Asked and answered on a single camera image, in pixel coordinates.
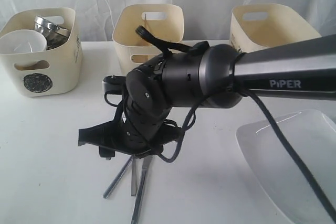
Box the cream bin with triangle mark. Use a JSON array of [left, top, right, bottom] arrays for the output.
[[112, 4, 184, 76]]

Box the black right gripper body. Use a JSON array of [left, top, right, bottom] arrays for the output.
[[117, 100, 182, 156]]

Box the steel fork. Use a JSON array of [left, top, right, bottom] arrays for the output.
[[131, 158, 138, 196]]

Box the cream bin with circle mark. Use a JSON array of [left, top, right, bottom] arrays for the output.
[[1, 7, 83, 97]]

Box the cream bin with square mark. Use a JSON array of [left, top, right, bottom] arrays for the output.
[[229, 3, 321, 52]]

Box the white rectangular plate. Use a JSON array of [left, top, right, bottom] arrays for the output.
[[236, 109, 335, 223]]

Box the steel table knife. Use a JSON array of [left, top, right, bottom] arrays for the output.
[[131, 155, 153, 224]]

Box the steel spoon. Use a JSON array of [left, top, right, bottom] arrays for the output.
[[103, 156, 133, 199]]

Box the wooden chopstick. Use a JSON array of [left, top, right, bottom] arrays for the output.
[[143, 13, 147, 29]]

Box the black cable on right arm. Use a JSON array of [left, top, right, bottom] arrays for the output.
[[103, 25, 336, 224]]

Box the white ceramic bowl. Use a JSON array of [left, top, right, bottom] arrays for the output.
[[1, 29, 47, 56]]

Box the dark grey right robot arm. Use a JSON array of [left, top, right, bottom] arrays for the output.
[[78, 35, 335, 157]]

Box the stainless steel bowl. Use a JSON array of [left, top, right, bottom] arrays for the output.
[[34, 16, 71, 50]]

